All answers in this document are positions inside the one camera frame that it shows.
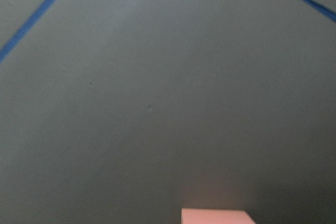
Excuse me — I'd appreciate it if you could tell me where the orange foam cube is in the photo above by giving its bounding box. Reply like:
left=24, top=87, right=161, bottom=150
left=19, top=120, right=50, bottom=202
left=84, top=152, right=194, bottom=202
left=181, top=208, right=255, bottom=224

